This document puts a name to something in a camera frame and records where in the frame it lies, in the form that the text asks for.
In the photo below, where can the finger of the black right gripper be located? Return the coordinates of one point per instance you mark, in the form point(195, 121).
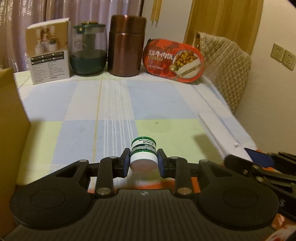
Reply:
point(261, 157)
point(252, 171)

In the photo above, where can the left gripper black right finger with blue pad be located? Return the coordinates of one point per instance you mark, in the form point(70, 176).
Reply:
point(178, 169)

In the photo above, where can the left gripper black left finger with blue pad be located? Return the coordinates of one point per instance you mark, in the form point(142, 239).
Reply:
point(110, 168)

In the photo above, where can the small green white salve jar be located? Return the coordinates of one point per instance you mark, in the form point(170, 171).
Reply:
point(143, 156)

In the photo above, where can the white tube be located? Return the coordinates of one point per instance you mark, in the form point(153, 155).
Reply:
point(225, 141)

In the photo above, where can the large open cardboard box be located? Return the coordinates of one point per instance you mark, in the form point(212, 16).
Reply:
point(14, 130)

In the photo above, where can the red instant rice meal box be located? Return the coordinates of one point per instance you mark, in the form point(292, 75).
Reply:
point(173, 60)

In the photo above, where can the beige quilted chair cushion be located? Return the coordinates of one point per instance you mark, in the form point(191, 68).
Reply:
point(226, 65)

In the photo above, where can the green glass jar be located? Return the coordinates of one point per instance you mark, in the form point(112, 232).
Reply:
point(88, 50)

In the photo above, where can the brown metal canister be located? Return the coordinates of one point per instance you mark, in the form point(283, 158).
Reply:
point(125, 45)

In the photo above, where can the white product box with photo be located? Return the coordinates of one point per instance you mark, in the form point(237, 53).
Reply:
point(48, 45)

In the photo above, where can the wooden door frame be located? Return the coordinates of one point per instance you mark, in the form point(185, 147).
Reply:
point(237, 20)

